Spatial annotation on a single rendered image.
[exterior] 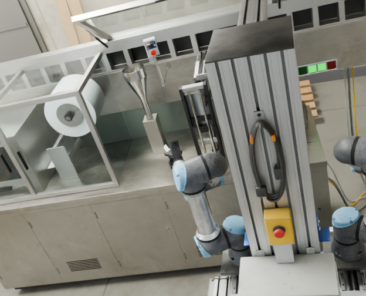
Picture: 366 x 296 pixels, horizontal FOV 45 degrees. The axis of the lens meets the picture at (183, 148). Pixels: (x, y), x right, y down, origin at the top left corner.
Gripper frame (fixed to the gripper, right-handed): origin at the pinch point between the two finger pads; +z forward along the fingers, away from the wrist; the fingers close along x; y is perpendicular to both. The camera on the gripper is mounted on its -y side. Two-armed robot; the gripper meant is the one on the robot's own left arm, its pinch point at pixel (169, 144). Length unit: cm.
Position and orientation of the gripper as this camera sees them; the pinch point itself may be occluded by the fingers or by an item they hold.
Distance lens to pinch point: 245.6
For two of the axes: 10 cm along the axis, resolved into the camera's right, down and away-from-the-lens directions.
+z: -2.7, -4.7, 8.4
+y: 1.2, 8.5, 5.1
